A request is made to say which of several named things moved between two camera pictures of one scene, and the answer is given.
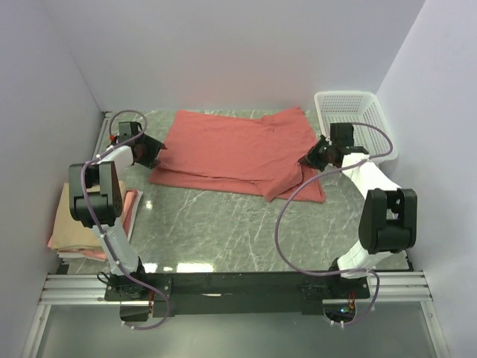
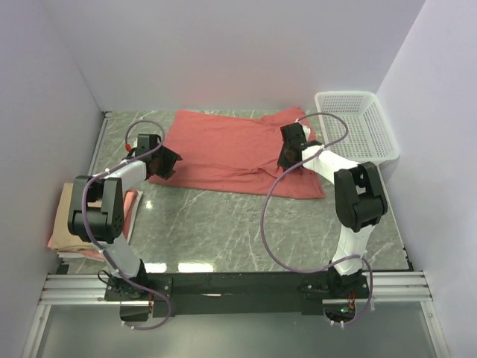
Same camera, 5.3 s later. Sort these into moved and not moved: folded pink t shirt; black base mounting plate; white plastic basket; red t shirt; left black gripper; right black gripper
Moved: right black gripper; left black gripper
Not moved: black base mounting plate; white plastic basket; red t shirt; folded pink t shirt
